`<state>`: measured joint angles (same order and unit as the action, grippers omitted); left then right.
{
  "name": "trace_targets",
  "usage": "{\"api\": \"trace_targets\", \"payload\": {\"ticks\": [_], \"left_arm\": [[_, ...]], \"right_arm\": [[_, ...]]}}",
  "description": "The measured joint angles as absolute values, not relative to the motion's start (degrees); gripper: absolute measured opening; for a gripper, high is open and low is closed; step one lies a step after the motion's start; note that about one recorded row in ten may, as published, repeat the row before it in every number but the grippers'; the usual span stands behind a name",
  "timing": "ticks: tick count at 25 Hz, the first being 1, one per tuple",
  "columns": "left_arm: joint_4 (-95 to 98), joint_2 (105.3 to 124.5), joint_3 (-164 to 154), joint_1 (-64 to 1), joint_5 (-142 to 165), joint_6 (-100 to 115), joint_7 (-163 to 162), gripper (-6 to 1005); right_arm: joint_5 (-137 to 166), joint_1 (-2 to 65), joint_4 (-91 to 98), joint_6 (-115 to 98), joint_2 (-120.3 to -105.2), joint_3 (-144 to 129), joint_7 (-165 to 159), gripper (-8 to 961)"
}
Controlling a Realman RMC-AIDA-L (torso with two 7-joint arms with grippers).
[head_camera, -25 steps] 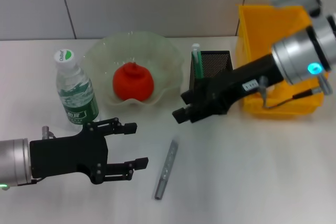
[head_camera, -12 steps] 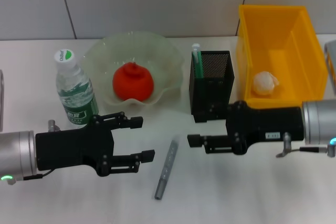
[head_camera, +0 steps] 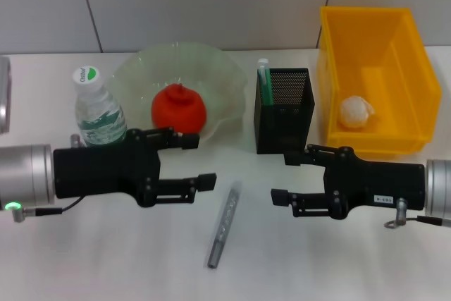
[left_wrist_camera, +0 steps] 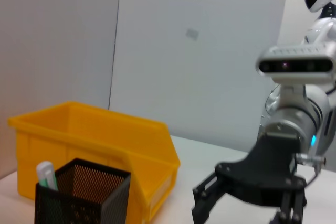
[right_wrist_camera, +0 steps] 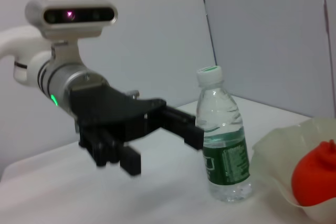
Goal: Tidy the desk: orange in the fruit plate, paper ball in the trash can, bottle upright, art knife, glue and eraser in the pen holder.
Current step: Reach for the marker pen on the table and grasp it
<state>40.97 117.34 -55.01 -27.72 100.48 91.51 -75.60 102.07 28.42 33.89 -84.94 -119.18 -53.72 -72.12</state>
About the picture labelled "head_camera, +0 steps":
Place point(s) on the white paper ball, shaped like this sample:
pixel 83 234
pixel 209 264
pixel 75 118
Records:
pixel 354 110

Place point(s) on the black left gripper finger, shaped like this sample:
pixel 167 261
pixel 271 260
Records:
pixel 206 181
pixel 190 141

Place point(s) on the pale green wavy glass bowl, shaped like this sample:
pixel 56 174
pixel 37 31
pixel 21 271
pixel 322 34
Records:
pixel 218 79

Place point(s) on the grey glitter pen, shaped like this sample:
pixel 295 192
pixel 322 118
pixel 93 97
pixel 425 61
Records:
pixel 225 220

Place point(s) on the yellow plastic storage bin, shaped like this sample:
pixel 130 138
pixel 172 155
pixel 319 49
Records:
pixel 387 139

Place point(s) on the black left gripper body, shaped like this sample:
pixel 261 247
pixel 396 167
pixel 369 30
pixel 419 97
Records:
pixel 102 170

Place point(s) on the orange toy fruit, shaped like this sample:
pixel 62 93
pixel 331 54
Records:
pixel 179 110

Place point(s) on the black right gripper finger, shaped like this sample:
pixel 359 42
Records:
pixel 294 160
pixel 280 197

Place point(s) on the clear green-label water bottle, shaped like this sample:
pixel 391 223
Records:
pixel 98 110

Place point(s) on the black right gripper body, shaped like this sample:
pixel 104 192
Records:
pixel 380 184

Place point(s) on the black mesh pen holder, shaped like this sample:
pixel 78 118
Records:
pixel 282 132

